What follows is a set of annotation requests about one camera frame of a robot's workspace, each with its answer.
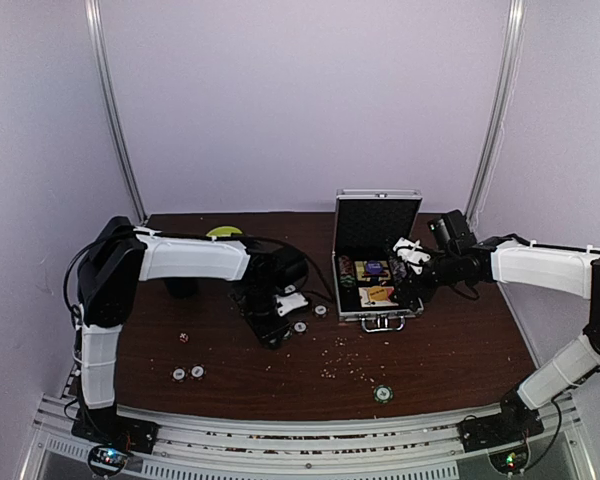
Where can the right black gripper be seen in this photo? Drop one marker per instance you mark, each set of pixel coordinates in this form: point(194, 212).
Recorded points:
point(408, 299)

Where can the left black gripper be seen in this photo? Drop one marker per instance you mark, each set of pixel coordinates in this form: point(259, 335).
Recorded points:
point(268, 332)

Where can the aluminium poker case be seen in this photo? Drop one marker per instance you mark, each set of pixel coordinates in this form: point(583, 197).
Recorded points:
point(367, 225)

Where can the green poker chip front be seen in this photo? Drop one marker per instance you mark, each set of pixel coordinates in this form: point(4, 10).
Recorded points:
point(383, 394)

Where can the purple round button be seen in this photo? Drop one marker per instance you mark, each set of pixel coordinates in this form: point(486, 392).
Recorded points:
point(374, 268)

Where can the yellow blue card box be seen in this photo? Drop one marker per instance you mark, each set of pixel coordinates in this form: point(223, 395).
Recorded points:
point(359, 267)

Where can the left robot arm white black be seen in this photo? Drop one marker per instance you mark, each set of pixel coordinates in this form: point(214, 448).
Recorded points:
point(108, 271)

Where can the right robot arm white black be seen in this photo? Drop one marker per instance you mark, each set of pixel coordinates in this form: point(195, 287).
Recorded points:
point(509, 259)

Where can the chip row in case right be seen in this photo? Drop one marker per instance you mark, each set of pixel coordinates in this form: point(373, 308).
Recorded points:
point(397, 269)

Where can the chip row in case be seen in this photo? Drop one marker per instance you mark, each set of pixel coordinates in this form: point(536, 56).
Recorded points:
point(397, 269)
point(346, 272)

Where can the green bowl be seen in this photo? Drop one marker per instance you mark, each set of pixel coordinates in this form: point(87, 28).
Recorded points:
point(224, 231)

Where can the red chip next to green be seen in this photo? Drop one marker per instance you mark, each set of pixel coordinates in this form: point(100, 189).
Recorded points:
point(300, 327)

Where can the chip row in case left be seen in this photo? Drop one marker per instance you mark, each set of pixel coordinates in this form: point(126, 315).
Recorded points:
point(346, 272)

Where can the dark blue mug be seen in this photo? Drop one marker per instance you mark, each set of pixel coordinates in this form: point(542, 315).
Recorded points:
point(181, 288)

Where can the card deck in case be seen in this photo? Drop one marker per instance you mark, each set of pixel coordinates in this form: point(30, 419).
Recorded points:
point(376, 296)

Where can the red chip front right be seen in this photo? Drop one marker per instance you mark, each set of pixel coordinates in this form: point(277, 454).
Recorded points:
point(197, 372)

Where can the red chip front left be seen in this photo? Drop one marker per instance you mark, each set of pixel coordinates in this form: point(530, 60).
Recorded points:
point(179, 375)

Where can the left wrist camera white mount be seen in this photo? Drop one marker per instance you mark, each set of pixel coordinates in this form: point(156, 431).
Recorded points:
point(290, 303)

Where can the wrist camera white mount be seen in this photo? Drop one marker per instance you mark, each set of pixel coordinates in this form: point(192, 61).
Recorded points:
point(412, 254)
point(290, 303)

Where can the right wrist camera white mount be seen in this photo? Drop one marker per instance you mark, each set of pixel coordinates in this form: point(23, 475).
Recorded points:
point(412, 254)

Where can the front aluminium rail base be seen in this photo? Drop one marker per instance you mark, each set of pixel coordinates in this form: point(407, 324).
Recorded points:
point(424, 446)

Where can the right aluminium frame post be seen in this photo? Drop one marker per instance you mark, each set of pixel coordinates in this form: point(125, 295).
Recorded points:
point(502, 95)

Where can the aluminium frame post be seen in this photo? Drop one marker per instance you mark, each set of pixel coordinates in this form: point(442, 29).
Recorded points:
point(98, 41)
point(502, 95)

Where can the left aluminium frame post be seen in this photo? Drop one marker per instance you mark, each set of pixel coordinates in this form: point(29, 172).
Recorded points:
point(98, 41)

